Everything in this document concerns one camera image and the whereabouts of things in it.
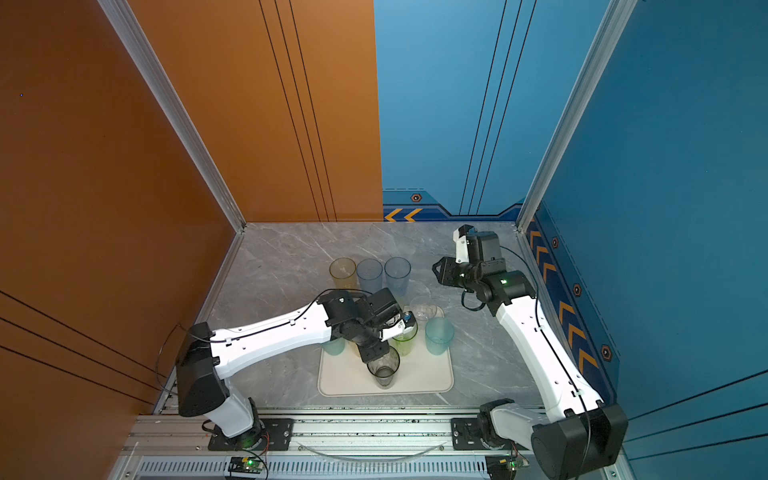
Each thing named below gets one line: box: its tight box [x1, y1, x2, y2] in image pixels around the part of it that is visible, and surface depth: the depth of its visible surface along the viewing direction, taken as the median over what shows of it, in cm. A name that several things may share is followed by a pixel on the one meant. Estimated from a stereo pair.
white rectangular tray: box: [317, 319, 454, 397], surface depth 85 cm
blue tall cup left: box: [356, 258, 383, 295], surface depth 93 cm
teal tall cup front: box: [425, 317, 455, 356], surface depth 89 cm
